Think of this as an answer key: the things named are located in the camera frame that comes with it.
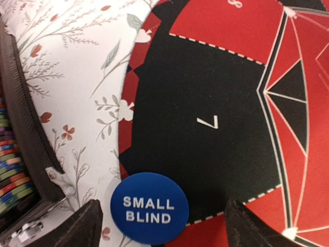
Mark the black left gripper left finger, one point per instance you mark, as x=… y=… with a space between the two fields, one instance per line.
x=83 y=228

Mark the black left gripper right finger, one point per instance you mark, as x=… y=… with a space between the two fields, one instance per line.
x=244 y=228

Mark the blue small blind button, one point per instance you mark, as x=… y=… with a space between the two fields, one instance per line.
x=149 y=208

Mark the black poker chip case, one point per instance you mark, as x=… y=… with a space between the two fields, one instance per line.
x=32 y=141

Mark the far right chip row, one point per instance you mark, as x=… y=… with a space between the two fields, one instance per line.
x=18 y=192

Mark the round red black poker mat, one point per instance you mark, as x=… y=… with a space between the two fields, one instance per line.
x=230 y=100

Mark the floral white tablecloth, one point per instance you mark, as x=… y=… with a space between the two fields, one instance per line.
x=74 y=56

